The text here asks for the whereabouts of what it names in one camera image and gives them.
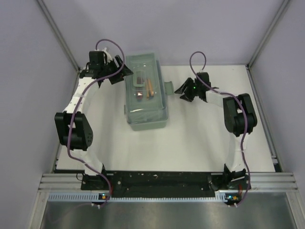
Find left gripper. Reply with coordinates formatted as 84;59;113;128
101;55;133;84

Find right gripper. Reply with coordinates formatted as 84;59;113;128
174;78;201;103

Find red handled pliers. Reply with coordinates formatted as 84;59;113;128
135;76;145;101

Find translucent green tool box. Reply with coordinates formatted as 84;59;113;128
124;52;173;131

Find orange black utility knife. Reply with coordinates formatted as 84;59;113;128
145;78;154;100

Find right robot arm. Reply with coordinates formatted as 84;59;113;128
174;72;257;190

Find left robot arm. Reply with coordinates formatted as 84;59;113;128
54;49;132;189

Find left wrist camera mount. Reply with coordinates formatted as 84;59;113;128
95;47;113;64

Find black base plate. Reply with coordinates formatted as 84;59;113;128
81;169;252;198

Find grey slotted cable duct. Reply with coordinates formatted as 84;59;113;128
48;192;228;203

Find aluminium frame rail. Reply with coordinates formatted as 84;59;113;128
39;171;298;192

